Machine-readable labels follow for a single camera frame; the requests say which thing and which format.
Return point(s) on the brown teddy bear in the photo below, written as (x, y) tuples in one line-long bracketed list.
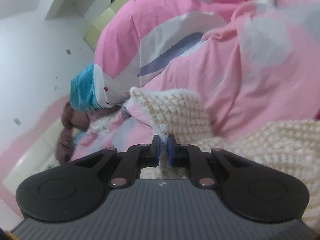
[(72, 120)]

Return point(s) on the beige houndstooth coat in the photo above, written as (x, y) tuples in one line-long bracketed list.
[(180, 110)]

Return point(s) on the pink patterned duvet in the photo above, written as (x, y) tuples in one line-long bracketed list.
[(225, 67)]

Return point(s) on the yellow-green wardrobe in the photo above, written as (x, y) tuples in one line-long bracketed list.
[(105, 22)]

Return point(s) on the light blue cloth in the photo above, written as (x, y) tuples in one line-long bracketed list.
[(78, 138)]

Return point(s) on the turquoise printed blanket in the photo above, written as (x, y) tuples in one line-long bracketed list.
[(82, 87)]

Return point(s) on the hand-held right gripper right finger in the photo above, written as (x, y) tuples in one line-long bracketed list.
[(170, 151)]

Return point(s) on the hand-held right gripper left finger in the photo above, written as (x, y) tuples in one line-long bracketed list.
[(157, 150)]

